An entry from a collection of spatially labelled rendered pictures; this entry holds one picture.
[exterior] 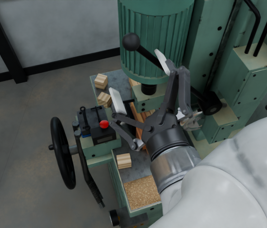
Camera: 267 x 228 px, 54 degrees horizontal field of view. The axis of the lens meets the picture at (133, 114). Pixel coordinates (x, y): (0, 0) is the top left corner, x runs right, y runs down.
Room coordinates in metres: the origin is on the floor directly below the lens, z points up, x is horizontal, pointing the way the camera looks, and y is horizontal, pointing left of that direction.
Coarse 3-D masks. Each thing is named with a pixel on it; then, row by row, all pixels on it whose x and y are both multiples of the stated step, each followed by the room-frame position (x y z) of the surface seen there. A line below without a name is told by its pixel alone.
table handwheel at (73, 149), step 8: (56, 120) 0.53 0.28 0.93; (56, 128) 0.48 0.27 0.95; (56, 136) 0.45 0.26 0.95; (64, 136) 0.56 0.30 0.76; (56, 144) 0.42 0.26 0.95; (64, 144) 0.54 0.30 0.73; (56, 152) 0.39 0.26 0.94; (64, 152) 0.44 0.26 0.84; (72, 152) 0.45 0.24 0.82; (56, 160) 0.37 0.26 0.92; (64, 160) 0.38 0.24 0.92; (72, 160) 0.48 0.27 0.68; (64, 168) 0.35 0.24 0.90; (72, 168) 0.44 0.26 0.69; (64, 176) 0.33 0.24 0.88; (72, 176) 0.40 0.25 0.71; (72, 184) 0.33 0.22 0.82
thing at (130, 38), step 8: (128, 40) 0.38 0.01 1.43; (136, 40) 0.39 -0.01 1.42; (128, 48) 0.38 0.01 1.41; (136, 48) 0.38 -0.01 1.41; (144, 48) 0.40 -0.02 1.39; (144, 56) 0.40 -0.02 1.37; (152, 56) 0.40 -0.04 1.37; (160, 64) 0.41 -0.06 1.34; (192, 88) 0.44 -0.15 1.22; (200, 96) 0.45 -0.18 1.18; (208, 96) 0.47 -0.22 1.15; (216, 96) 0.47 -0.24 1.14; (200, 104) 0.46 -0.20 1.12; (208, 104) 0.44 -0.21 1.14; (216, 104) 0.44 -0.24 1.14; (224, 104) 0.48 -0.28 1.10; (208, 112) 0.44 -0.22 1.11; (216, 112) 0.45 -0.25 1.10
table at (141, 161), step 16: (112, 80) 0.75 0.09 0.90; (128, 80) 0.75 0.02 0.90; (96, 96) 0.66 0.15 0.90; (128, 96) 0.66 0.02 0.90; (112, 112) 0.59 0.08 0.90; (128, 128) 0.51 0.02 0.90; (128, 144) 0.44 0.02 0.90; (96, 160) 0.40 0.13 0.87; (112, 160) 0.41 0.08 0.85; (144, 160) 0.38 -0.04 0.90; (128, 176) 0.32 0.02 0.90; (144, 176) 0.32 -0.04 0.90; (128, 208) 0.22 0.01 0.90; (144, 208) 0.22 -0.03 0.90
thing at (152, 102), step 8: (136, 88) 0.57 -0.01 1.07; (160, 88) 0.57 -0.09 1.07; (136, 96) 0.53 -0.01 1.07; (144, 96) 0.53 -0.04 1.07; (152, 96) 0.53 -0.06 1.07; (160, 96) 0.53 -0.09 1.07; (136, 104) 0.52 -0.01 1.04; (144, 104) 0.51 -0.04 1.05; (152, 104) 0.53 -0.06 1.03; (160, 104) 0.54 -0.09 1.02
